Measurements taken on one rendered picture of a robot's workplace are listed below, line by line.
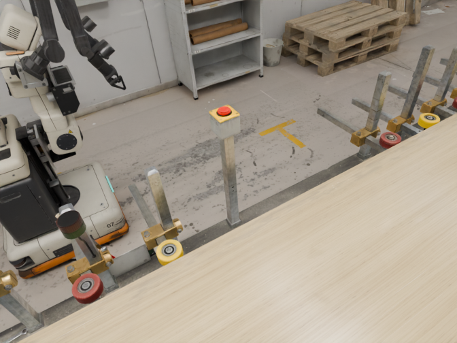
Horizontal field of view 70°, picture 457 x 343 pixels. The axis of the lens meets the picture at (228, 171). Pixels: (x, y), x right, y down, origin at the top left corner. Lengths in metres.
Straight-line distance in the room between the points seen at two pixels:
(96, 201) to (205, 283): 1.39
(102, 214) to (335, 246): 1.49
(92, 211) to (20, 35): 1.02
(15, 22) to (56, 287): 1.44
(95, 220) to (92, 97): 1.88
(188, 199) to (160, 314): 1.57
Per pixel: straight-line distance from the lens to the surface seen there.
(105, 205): 2.19
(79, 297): 1.05
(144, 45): 3.71
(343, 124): 1.65
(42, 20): 1.65
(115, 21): 3.58
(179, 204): 2.43
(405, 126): 1.77
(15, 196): 2.00
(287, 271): 0.99
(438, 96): 1.99
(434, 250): 1.15
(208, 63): 4.07
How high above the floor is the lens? 1.74
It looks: 42 degrees down
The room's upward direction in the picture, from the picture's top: 5 degrees counter-clockwise
